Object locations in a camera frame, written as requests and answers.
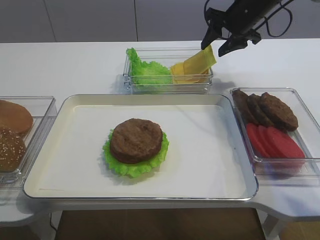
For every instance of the clear patty tomato container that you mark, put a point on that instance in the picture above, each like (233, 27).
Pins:
(307, 137)

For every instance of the right brown patty in container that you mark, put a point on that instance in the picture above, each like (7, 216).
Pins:
(278, 112)

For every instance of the clear lettuce cheese container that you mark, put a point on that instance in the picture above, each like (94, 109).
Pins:
(166, 56)

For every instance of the flat yellow cheese slices stack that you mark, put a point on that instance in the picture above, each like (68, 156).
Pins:
(179, 76)

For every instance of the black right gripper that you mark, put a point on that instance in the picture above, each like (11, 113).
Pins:
(234, 25)

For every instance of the middle brown patty in container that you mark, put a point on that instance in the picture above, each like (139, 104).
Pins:
(260, 116)

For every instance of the white paper tray liner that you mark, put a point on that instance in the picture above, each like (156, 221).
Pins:
(200, 150)

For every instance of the right sesame bun top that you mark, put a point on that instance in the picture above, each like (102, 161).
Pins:
(12, 150)

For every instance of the yellow cheese slice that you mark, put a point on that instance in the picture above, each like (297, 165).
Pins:
(200, 62)

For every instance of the middle red tomato slice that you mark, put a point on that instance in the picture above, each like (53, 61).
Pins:
(262, 132)

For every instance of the plain orange bun bottom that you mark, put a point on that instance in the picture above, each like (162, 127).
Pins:
(15, 117)

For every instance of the brown meat patty on tray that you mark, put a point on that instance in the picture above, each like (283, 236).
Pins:
(136, 140)

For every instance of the right red tomato slice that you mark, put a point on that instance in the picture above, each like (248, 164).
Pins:
(284, 145)

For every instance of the left brown patty in container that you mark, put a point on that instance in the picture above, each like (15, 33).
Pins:
(240, 100)

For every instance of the left red tomato slice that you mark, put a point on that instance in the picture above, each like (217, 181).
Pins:
(256, 141)

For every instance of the red tomato slice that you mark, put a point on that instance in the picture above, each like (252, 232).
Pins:
(256, 141)
(262, 132)
(284, 145)

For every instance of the clear bun container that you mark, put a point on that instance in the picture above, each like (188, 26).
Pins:
(44, 112)

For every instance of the green lettuce leaf under patty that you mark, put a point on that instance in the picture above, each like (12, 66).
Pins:
(137, 169)

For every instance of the green lettuce in container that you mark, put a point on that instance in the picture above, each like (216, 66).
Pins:
(147, 72)

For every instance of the brown patty in container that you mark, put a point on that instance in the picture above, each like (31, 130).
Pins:
(260, 116)
(278, 112)
(240, 100)

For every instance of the silver metal tray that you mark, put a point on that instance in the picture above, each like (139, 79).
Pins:
(42, 150)

